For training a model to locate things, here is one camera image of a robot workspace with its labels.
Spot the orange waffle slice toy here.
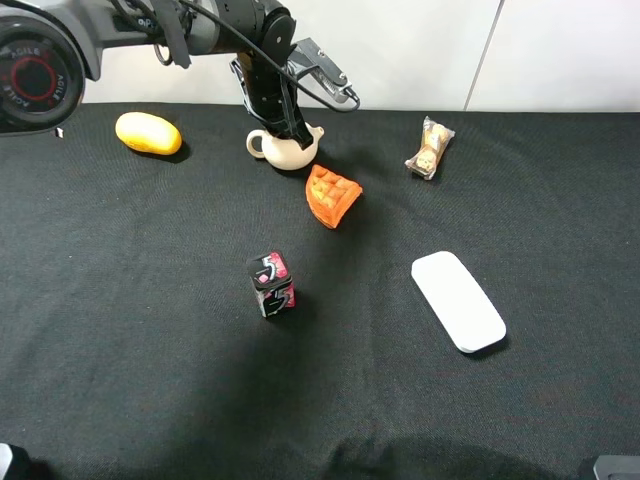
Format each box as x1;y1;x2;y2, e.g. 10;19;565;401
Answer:
305;164;363;229

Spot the cream ceramic teapot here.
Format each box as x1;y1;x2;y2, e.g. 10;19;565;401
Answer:
246;124;325;171

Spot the black red gum box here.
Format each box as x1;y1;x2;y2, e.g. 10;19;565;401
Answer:
246;250;296;318

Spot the white oblong case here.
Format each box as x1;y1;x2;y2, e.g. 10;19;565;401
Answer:
411;251;507;354

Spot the wrapped cookie packet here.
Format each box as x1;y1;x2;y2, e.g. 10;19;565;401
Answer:
404;116;455;181

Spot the grey device bottom left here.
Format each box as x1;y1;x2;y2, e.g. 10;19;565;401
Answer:
0;443;14;480

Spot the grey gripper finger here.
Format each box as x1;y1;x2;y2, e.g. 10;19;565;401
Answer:
297;38;358;104

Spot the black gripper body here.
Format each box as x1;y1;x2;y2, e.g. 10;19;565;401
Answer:
231;38;300;131

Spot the grey device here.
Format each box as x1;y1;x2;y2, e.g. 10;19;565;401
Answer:
593;455;640;480
0;443;14;480

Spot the black tablecloth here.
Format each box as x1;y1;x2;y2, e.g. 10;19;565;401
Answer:
1;104;639;479

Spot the grey device bottom right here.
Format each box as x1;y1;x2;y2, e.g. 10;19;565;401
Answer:
593;455;640;480

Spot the yellow mango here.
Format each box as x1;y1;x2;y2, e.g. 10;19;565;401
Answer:
115;112;182;156

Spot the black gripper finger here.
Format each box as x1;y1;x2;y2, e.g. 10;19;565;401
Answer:
276;105;314;150

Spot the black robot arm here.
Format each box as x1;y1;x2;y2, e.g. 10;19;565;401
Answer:
1;1;360;149

